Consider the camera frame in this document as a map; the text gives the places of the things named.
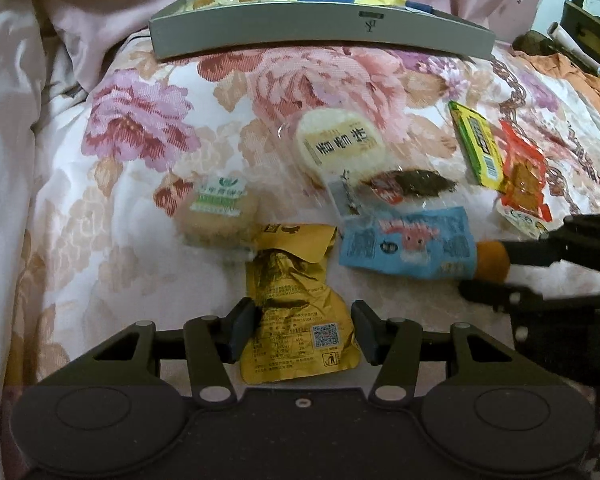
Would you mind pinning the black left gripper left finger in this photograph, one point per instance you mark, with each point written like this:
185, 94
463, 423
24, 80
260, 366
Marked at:
210, 343

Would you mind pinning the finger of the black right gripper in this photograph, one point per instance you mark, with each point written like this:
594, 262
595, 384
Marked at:
543, 252
500, 297

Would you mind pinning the small orange tangerine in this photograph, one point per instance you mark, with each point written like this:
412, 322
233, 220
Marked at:
493, 262

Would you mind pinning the round white rice cake packet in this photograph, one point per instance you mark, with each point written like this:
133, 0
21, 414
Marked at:
328, 141

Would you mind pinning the yellow foil snack packet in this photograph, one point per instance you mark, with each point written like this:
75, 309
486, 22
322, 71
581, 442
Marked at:
306, 329

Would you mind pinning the yellow green snack bar packet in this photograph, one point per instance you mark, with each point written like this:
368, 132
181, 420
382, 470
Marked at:
485, 159

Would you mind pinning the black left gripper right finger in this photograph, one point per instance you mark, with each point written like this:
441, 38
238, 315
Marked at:
394, 346

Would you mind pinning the round brown pastry packet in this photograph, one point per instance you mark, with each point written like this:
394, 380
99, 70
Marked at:
219, 212

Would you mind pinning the blue cartoon snack packet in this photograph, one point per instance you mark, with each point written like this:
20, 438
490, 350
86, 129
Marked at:
427, 245

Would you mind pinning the grey cardboard snack box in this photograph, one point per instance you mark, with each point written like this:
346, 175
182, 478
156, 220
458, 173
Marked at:
176, 31

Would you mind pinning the floral quilted bedspread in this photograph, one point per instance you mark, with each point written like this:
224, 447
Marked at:
100, 249

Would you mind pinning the red spicy snack packet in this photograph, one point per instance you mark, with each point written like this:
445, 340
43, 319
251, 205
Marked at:
522, 202

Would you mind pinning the dark dried snack clear packet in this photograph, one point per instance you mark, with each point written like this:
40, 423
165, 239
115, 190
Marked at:
388, 193

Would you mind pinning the orange cloth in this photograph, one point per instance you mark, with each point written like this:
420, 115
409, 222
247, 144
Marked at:
560, 67

